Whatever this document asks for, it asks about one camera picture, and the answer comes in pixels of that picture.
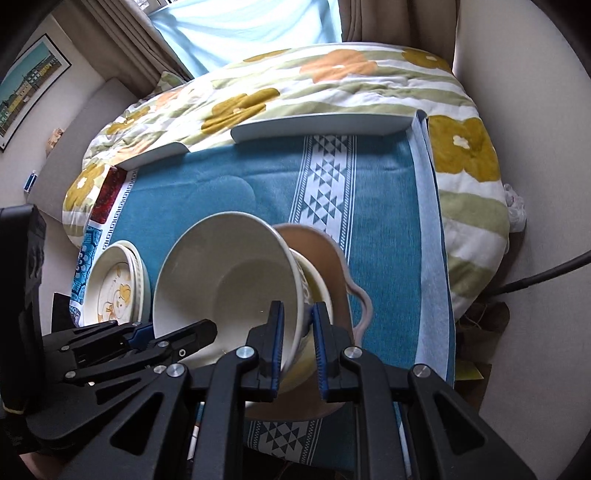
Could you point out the grey cushion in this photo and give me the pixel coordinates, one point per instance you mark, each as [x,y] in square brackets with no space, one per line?
[87,120]

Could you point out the small beige figurine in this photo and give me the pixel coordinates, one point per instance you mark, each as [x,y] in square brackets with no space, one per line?
[55,141]

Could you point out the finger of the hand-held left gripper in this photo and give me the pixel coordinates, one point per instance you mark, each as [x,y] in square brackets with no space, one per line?
[141,334]
[194,334]

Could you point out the framed wall poster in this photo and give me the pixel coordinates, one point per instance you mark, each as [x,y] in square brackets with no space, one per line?
[27,87]

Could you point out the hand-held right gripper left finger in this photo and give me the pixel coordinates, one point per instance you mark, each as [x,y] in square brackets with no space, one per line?
[276,350]

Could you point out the light blue sheer curtain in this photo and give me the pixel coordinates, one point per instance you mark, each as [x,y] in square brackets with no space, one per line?
[249,32]

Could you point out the beige curtain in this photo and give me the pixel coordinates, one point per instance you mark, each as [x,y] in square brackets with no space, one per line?
[157,50]
[392,23]

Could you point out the pink wavy-rim bowl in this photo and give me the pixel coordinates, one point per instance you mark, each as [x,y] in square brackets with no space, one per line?
[332,258]

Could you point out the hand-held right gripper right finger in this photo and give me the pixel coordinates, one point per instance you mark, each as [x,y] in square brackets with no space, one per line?
[321,350]

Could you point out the blue woven blanket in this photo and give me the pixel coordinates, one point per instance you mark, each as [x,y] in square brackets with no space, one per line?
[258,194]

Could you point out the floral quilt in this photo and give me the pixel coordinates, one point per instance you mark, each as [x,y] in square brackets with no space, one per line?
[323,87]

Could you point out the cream bowl with yellow dots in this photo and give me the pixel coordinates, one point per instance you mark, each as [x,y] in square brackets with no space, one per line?
[221,277]

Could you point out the small blue box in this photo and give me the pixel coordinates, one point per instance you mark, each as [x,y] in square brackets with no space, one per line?
[30,181]

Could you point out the white plastic bag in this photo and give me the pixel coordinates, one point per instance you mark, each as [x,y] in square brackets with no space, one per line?
[515,203]

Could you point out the cream plate with orange flowers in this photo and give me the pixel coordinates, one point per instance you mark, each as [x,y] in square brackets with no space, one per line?
[115,286]

